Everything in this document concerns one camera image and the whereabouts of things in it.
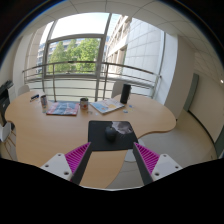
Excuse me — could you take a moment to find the black and white printer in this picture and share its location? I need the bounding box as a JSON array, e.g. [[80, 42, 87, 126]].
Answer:
[[0, 79, 15, 126]]

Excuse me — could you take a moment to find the white chair with wooden legs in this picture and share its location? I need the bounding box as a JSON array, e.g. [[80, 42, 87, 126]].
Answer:
[[0, 121, 16, 152]]

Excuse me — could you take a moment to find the white and blue can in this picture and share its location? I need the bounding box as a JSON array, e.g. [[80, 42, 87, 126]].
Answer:
[[39, 93, 49, 110]]

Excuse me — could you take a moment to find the red magazine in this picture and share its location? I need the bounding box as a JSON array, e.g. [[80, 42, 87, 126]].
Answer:
[[45, 101, 81, 117]]

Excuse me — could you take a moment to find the metal balcony railing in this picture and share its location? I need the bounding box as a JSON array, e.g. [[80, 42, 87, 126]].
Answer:
[[21, 60, 163, 103]]

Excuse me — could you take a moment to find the black cylindrical bottle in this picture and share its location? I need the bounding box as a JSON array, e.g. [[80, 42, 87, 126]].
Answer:
[[119, 83, 132, 105]]

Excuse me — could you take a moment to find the blue and yellow book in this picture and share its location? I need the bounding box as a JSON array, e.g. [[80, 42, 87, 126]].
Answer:
[[89, 97, 126, 115]]

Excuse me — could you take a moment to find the black computer mouse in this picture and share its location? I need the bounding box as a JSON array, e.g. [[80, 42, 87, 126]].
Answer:
[[104, 125, 119, 142]]

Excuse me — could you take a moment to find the white mug with plant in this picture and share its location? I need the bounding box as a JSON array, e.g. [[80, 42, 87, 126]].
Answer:
[[79, 96, 90, 111]]

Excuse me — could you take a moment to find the black mouse pad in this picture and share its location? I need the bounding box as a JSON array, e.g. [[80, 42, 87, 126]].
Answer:
[[87, 120, 140, 152]]

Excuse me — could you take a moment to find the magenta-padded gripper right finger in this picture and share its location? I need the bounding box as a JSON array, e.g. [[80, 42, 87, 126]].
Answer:
[[132, 142, 184, 186]]

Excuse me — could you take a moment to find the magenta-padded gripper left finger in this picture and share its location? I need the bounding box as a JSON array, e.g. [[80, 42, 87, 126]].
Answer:
[[40, 142, 93, 185]]

